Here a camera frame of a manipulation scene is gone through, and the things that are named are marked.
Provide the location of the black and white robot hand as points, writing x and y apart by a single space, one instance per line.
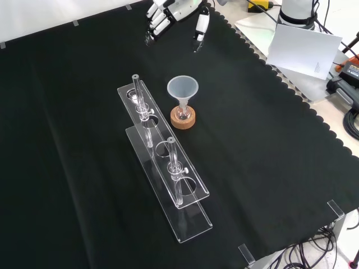
182 9

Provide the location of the translucent plastic weighing funnel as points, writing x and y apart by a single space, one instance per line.
182 87

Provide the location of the clear acrylic funnel stand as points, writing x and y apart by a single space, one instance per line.
168 179

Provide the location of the yellow stop button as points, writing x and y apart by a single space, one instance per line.
259 6

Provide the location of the small round-bottom glass flask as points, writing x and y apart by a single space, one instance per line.
183 114

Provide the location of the black cloth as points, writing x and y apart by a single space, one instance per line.
84 140

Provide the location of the black and orange device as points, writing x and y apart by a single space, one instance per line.
349 78

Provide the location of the clear acrylic cloth clip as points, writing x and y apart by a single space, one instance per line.
336 208
246 255

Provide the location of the grey metal base plate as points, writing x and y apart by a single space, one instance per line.
253 28

